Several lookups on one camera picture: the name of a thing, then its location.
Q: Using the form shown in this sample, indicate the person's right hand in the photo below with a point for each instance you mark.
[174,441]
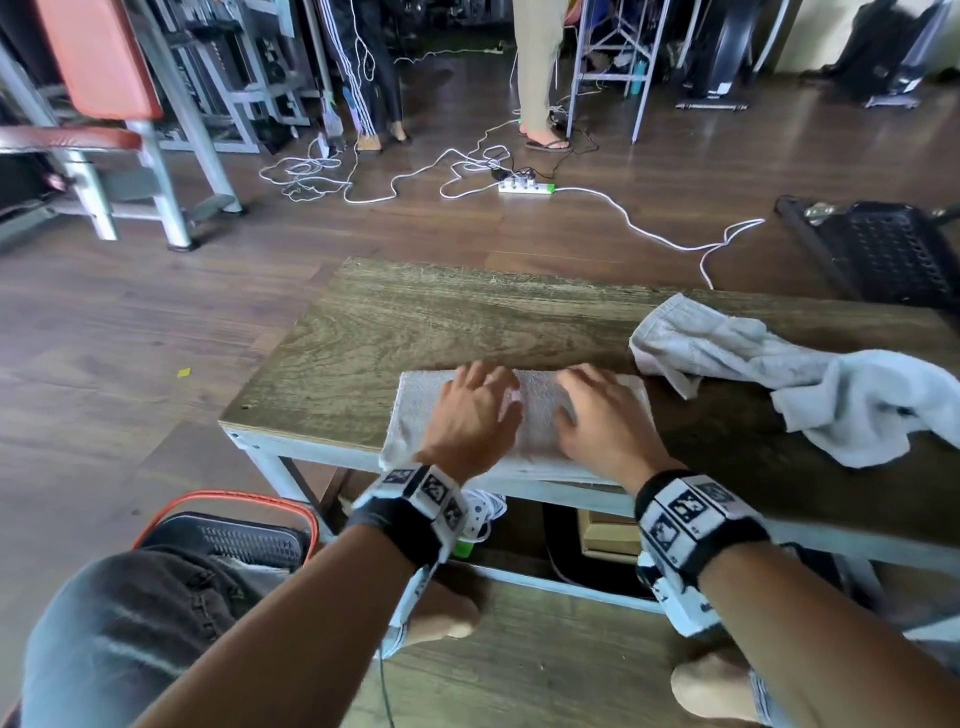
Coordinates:
[615,435]

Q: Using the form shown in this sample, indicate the person's left hand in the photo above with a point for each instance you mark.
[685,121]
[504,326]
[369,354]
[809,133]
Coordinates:
[472,427]

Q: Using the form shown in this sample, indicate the grey towel striped border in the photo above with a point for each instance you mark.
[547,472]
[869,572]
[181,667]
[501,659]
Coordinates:
[409,420]

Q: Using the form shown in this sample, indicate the heap of grey towels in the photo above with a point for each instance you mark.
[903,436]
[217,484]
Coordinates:
[862,405]

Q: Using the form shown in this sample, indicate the black basket orange rim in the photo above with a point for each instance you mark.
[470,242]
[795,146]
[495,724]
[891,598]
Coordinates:
[240,540]

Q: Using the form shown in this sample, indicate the person's left forearm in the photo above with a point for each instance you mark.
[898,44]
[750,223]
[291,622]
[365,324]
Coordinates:
[285,645]

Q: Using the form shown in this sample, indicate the person's right forearm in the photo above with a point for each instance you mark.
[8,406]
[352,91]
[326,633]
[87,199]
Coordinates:
[825,645]

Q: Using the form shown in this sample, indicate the person's right foot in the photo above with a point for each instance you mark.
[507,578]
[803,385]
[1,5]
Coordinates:
[712,686]

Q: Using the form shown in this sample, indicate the person's left leg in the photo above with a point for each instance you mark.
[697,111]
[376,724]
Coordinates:
[112,637]

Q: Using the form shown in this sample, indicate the white green socket adapter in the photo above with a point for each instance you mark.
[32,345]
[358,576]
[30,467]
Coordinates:
[484,510]

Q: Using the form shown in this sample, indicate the plain cardboard box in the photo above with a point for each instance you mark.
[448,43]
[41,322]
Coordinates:
[607,536]

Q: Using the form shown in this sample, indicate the black round tub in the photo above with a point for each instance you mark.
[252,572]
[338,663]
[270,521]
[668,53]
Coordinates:
[570,577]

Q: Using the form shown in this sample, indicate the low wooden table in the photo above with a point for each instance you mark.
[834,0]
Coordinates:
[259,442]

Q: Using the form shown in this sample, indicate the white green power strip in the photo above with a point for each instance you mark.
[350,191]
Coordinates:
[525,187]

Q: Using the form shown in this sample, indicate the black power adapter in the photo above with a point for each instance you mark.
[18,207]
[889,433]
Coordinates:
[501,173]

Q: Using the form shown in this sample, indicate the silver metal part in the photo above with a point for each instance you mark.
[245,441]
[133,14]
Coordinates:
[819,212]

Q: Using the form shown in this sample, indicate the flat white power strip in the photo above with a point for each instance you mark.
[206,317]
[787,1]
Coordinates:
[324,146]

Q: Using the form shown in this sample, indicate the black perforated platform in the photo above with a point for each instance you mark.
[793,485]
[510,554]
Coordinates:
[892,255]

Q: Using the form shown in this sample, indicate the clear spray bottle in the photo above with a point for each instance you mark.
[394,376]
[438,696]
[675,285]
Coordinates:
[331,112]

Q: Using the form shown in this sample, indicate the blue water bottle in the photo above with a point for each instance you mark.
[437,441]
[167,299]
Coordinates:
[638,79]

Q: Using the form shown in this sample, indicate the white folding table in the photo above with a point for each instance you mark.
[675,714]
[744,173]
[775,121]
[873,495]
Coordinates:
[649,75]

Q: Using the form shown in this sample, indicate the black elliptical trainer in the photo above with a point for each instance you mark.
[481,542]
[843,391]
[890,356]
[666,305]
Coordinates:
[720,52]

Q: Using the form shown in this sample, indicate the grey weight machine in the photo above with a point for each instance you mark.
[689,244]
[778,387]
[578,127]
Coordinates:
[240,90]

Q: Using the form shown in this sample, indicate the black gym equipment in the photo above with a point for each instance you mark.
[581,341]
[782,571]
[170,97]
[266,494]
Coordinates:
[885,52]

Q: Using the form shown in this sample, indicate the orange padded gym machine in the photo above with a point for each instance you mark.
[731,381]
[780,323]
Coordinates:
[97,60]

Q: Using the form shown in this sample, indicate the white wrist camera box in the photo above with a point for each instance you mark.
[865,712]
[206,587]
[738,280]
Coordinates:
[686,611]
[405,607]

